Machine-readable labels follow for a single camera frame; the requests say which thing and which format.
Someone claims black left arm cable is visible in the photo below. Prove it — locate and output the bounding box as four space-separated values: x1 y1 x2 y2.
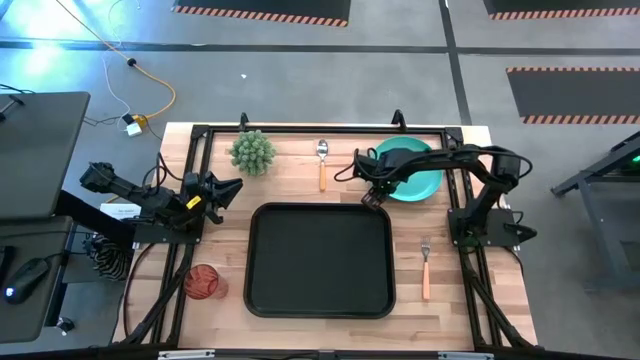
141 151 185 197

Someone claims black hazard-striped floor mat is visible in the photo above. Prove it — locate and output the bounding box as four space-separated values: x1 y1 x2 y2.
483 0 640 22
505 66 640 126
172 0 352 28

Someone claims black white striped cable sleeve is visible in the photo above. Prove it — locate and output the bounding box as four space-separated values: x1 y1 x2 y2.
88 233 135 282

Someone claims black aluminium table frame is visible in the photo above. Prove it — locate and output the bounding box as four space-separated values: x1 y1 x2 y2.
119 122 539 351

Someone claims black computer mouse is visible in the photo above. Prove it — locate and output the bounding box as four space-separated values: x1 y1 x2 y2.
3 257 52 306

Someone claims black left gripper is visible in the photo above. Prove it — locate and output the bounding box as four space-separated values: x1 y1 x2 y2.
180 169 245 225

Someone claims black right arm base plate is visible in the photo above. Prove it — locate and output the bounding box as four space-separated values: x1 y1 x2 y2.
447 207 521 249

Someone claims yellow floor cable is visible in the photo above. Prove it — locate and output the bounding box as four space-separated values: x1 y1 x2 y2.
54 0 178 122

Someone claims silver metal bracket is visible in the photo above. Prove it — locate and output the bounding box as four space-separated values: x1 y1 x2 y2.
157 349 217 360
437 351 495 360

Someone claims teal plate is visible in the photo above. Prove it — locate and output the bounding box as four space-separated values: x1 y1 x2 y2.
372 135 445 203

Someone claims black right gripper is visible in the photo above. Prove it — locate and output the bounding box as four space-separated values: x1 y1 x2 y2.
352 147 404 211

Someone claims black camera rig beam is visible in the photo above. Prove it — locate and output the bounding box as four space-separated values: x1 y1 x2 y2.
0 343 640 360

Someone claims white paper label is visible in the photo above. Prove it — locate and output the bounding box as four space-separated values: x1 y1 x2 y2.
99 202 143 222

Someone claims black plastic tray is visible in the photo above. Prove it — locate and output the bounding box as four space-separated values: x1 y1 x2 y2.
243 201 397 320

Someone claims black metal cart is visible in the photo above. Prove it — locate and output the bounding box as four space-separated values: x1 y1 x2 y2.
549 130 640 292

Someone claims dark grey desk top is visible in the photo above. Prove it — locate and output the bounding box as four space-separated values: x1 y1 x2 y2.
0 91 92 222

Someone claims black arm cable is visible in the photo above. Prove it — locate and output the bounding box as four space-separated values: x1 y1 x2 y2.
141 151 185 197
333 146 381 184

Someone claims black desk surface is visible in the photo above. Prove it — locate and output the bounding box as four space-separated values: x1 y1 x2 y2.
0 214 75 345

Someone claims spoon with orange handle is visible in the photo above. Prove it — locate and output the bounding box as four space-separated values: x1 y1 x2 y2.
316 138 330 193

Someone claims red translucent cup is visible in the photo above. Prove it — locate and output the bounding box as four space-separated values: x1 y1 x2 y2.
183 263 230 301

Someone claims thin white floor cable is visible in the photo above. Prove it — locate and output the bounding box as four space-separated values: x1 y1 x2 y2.
101 0 139 132

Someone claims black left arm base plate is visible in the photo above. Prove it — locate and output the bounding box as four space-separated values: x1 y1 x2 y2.
132 204 206 246

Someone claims fork with orange handle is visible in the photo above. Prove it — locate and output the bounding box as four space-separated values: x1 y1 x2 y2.
420 236 432 301

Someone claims green artificial succulent plant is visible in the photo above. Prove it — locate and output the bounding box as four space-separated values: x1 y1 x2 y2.
229 129 277 177

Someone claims dark curved table cable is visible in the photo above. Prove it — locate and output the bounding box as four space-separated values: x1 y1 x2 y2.
122 242 157 342

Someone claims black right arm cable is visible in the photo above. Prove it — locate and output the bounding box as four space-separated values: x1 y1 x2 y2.
333 146 381 184

